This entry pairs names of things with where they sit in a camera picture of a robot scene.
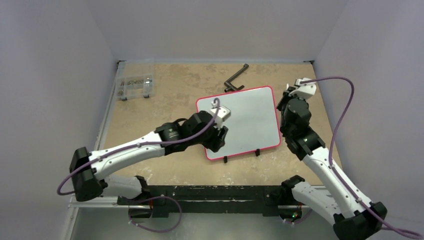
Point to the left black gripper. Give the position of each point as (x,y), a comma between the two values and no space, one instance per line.
(218,139)

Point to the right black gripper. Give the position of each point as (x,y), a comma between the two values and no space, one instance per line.
(286,100)

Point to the red framed whiteboard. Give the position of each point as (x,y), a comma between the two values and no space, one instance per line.
(253,124)

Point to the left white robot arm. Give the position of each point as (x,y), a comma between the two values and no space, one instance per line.
(92,173)

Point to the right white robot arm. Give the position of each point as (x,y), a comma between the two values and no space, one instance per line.
(352,215)

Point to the clear plastic screw box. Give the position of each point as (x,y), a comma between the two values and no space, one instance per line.
(135,86)

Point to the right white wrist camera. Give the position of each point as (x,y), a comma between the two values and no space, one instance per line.
(304,89)

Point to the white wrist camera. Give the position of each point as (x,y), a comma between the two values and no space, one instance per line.
(304,89)
(223,113)

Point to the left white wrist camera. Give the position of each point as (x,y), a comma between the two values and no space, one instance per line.
(223,113)

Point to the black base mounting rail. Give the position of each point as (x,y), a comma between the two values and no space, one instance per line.
(161,200)

